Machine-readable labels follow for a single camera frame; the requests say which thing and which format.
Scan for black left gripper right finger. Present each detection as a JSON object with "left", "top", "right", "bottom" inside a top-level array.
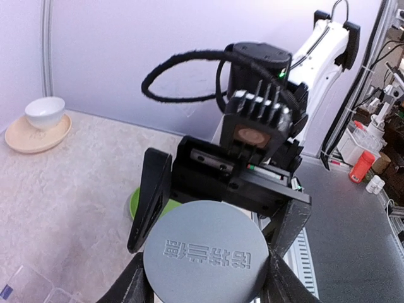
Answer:
[{"left": 259, "top": 255, "right": 319, "bottom": 303}]

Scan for front aluminium rail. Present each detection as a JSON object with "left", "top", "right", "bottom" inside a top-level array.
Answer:
[{"left": 283, "top": 227, "right": 319, "bottom": 302}]

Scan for small white background bottles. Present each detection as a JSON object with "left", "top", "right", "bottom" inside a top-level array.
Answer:
[{"left": 365, "top": 175, "right": 385, "bottom": 194}]

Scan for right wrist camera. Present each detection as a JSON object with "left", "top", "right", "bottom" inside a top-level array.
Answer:
[{"left": 220, "top": 80, "right": 293, "bottom": 165}]

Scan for left aluminium frame post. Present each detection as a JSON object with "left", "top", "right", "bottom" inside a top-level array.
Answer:
[{"left": 40, "top": 0, "right": 54, "bottom": 97}]

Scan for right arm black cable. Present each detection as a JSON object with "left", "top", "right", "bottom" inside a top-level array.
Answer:
[{"left": 141, "top": 49, "right": 300, "bottom": 111}]

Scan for clear plastic pill organizer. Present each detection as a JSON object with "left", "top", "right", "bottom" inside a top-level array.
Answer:
[{"left": 1, "top": 265, "right": 80, "bottom": 303}]

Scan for green plate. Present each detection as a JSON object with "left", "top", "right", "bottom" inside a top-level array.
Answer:
[{"left": 125, "top": 186, "right": 184, "bottom": 222}]

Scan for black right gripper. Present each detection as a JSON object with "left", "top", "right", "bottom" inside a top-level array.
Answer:
[{"left": 127, "top": 136, "right": 311, "bottom": 257}]

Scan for red bottle in background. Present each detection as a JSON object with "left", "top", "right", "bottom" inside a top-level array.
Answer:
[{"left": 348, "top": 151, "right": 376, "bottom": 183}]

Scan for white ceramic bowl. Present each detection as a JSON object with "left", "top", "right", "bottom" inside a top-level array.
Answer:
[{"left": 25, "top": 97, "right": 65, "bottom": 130}]

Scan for grey-capped orange pill bottle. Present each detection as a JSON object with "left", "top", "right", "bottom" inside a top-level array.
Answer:
[{"left": 143, "top": 200, "right": 269, "bottom": 302}]

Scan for beige wooden plate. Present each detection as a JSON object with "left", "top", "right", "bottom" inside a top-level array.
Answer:
[{"left": 4, "top": 114, "right": 72, "bottom": 154}]

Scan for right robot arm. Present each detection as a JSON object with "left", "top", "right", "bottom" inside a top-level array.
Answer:
[{"left": 127, "top": 11, "right": 360, "bottom": 255}]

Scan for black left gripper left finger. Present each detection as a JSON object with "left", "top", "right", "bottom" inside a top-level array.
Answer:
[{"left": 99, "top": 252, "right": 152, "bottom": 303}]

